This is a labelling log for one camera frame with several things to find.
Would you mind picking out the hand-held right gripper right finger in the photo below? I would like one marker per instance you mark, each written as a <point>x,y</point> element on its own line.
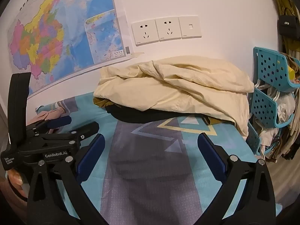
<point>211,154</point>

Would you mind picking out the blue plastic storage rack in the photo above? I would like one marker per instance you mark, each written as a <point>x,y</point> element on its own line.
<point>269,68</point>

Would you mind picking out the person's left hand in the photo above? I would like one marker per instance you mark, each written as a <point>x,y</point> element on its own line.
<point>14,178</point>

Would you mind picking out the white wall port panel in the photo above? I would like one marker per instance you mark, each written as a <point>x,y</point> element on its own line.
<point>189,27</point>

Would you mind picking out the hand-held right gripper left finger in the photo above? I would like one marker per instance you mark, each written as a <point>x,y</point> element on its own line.
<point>90,159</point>

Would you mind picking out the teal grey printed blanket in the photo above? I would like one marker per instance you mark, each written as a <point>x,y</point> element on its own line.
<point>145,168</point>

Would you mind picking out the olive yellow hanging garment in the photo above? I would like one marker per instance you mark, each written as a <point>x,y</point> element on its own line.
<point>284,0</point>

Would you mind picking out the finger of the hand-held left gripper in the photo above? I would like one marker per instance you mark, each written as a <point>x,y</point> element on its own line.
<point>59,121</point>
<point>84,131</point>

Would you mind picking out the pink garment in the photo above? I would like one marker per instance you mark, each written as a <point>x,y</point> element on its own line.
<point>46,116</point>

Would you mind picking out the large cream cloth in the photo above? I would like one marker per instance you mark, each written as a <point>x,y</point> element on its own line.
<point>175,82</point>

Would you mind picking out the colourful wall map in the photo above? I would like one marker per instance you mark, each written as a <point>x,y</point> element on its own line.
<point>58,28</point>

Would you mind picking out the white wall socket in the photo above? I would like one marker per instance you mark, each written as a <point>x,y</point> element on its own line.
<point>168,29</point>
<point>144,32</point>

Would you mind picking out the black handbag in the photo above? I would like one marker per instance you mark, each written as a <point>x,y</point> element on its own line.
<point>288,27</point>

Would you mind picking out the black garment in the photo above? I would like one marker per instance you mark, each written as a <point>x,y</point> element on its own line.
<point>140,116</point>

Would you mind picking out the beige hanging clothes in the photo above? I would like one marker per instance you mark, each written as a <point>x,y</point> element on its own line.
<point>283,143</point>

